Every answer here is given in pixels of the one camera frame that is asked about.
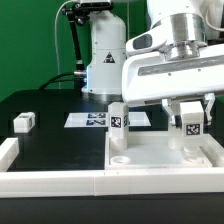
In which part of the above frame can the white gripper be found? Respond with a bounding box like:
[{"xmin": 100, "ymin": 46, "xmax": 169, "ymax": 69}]
[{"xmin": 122, "ymin": 44, "xmax": 224, "ymax": 128}]

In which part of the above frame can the white square table top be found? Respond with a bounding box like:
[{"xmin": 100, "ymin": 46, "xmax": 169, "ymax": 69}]
[{"xmin": 104, "ymin": 131, "xmax": 212, "ymax": 170}]

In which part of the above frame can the white right fence bar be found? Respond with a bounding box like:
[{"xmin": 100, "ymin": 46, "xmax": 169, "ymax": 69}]
[{"xmin": 201, "ymin": 134, "xmax": 224, "ymax": 167}]

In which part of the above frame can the white fence bar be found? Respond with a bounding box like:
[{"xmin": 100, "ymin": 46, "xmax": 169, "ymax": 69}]
[
  {"xmin": 201, "ymin": 134, "xmax": 224, "ymax": 167},
  {"xmin": 0, "ymin": 138, "xmax": 19, "ymax": 172},
  {"xmin": 0, "ymin": 168, "xmax": 224, "ymax": 198}
]

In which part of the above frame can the white marker sheet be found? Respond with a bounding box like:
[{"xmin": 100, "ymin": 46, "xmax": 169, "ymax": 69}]
[{"xmin": 64, "ymin": 112, "xmax": 151, "ymax": 128}]

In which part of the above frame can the white front fence bar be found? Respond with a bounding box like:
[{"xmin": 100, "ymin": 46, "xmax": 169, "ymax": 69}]
[{"xmin": 0, "ymin": 168, "xmax": 224, "ymax": 198}]

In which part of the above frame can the white left fence bar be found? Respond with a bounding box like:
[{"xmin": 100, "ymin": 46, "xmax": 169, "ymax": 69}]
[{"xmin": 0, "ymin": 138, "xmax": 19, "ymax": 172}]

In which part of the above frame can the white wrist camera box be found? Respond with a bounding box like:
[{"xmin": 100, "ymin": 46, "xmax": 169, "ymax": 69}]
[{"xmin": 126, "ymin": 31, "xmax": 167, "ymax": 57}]

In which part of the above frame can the black cable bundle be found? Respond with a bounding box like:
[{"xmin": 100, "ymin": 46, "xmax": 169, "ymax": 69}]
[{"xmin": 38, "ymin": 71, "xmax": 88, "ymax": 92}]

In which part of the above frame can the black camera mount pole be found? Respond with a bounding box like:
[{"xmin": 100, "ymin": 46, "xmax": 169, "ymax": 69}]
[{"xmin": 62, "ymin": 3, "xmax": 89, "ymax": 73}]

